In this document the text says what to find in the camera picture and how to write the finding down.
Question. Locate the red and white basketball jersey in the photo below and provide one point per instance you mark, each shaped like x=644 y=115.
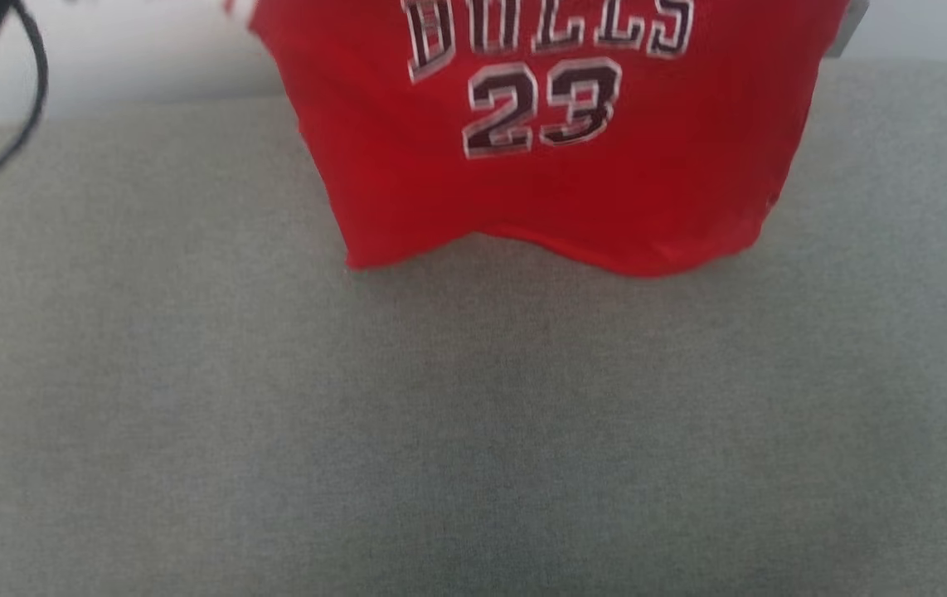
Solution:
x=556 y=182

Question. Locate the grey-green fabric sofa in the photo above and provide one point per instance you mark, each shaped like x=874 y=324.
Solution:
x=473 y=414

